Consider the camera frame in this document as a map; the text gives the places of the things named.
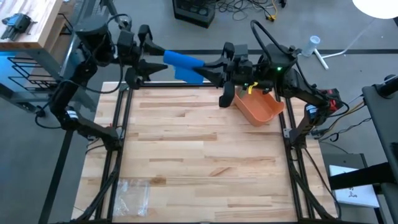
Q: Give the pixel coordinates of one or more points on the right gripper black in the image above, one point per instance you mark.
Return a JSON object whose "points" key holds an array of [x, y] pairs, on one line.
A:
{"points": [[241, 73]]}

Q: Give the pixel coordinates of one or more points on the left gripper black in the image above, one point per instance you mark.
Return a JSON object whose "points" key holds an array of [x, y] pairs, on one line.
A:
{"points": [[138, 59]]}

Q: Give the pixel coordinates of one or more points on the blue elastic bandage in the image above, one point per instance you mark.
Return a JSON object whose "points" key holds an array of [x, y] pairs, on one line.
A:
{"points": [[182, 62]]}

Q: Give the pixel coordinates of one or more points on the clear plastic zip bag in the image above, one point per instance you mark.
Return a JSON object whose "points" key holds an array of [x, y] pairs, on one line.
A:
{"points": [[132, 197]]}

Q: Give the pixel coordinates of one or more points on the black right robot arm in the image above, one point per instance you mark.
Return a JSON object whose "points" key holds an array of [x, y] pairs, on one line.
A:
{"points": [[280, 57]]}

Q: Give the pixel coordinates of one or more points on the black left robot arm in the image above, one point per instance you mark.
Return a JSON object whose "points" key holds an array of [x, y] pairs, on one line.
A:
{"points": [[93, 34]]}

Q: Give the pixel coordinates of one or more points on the orange plastic bin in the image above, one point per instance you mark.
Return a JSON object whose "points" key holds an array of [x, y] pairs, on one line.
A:
{"points": [[261, 107]]}

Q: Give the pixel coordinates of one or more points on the black equipment box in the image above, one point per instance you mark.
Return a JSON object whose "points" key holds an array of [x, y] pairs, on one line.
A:
{"points": [[192, 15]]}

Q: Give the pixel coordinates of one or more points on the white cylinder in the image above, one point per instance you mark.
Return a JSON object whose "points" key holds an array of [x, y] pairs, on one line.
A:
{"points": [[311, 46]]}

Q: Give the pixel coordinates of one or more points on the wooden workbench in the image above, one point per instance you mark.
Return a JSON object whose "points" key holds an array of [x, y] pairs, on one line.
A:
{"points": [[49, 64]]}

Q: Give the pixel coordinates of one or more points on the white lamp stand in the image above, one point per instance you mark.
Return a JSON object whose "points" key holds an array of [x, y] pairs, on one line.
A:
{"points": [[320, 59]]}

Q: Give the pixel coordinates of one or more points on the wooden side table top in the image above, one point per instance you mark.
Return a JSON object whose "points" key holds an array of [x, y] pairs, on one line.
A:
{"points": [[37, 25]]}

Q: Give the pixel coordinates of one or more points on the red and black toolbox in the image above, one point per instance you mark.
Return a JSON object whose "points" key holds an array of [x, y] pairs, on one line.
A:
{"points": [[332, 104]]}

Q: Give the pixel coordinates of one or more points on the black table foot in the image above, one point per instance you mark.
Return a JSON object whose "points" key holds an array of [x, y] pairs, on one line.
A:
{"points": [[39, 112]]}

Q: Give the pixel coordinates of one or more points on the black device on side table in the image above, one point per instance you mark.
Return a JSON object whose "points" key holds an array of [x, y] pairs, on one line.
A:
{"points": [[17, 23]]}

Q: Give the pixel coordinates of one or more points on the grey box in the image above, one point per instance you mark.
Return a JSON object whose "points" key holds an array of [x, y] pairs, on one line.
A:
{"points": [[339, 160]]}

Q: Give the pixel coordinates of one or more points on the white lamp shade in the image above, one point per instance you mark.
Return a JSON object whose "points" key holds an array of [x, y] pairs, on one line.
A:
{"points": [[376, 7]]}

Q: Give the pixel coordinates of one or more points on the black cart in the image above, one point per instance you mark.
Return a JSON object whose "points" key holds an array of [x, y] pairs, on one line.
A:
{"points": [[385, 124]]}

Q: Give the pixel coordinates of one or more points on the white paper sheet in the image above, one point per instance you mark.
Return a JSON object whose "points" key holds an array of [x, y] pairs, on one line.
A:
{"points": [[357, 194]]}

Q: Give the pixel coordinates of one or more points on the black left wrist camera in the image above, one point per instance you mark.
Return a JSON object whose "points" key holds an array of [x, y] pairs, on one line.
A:
{"points": [[126, 42]]}

